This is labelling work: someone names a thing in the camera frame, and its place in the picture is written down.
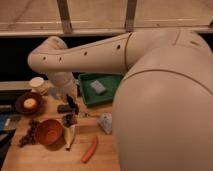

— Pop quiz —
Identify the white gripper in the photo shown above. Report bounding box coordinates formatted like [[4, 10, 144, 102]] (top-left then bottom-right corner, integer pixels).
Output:
[[49, 72, 77, 101]]

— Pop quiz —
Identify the black dish brush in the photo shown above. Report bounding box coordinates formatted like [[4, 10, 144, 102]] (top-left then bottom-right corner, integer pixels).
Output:
[[62, 95, 79, 128]]

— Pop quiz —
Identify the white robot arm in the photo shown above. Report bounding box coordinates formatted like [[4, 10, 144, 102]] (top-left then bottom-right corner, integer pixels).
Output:
[[28, 28, 213, 171]]

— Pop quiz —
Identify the red bowl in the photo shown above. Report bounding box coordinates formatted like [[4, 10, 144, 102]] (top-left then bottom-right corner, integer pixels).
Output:
[[34, 119, 63, 146]]

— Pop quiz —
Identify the blue cup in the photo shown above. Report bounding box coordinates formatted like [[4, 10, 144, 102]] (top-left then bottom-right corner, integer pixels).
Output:
[[48, 87, 59, 100]]

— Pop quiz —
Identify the black rectangular block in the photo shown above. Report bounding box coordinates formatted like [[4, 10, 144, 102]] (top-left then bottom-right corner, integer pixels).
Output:
[[57, 105, 72, 113]]

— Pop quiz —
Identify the white cup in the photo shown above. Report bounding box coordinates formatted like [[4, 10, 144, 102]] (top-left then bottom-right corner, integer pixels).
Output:
[[29, 77, 47, 95]]

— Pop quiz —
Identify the blue sponge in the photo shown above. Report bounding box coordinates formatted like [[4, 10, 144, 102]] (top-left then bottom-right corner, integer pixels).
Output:
[[90, 80, 107, 95]]

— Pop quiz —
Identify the metal spoon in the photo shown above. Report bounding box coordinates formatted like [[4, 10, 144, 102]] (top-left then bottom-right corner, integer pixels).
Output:
[[79, 112, 100, 118]]

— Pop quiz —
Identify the yellow round fruit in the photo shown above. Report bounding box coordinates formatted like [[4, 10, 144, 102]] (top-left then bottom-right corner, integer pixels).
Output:
[[23, 98, 37, 110]]

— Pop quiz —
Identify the green plastic tray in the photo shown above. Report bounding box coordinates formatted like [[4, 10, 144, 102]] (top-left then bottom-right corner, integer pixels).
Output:
[[78, 73, 122, 107]]

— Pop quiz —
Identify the dark brown plate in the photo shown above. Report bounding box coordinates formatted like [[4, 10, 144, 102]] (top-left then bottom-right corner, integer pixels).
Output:
[[15, 92, 43, 115]]

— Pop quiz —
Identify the yellow banana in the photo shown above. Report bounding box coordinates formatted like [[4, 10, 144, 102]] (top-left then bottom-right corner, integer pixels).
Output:
[[63, 125, 76, 150]]

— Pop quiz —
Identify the orange carrot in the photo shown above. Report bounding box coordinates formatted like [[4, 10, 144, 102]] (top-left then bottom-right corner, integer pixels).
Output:
[[81, 136, 99, 163]]

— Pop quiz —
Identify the dark grape bunch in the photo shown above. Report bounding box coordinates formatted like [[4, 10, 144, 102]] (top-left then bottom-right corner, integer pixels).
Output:
[[19, 119, 40, 147]]

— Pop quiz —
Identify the blue object at left edge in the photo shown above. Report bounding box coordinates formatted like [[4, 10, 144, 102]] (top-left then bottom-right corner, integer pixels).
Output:
[[0, 114, 21, 133]]

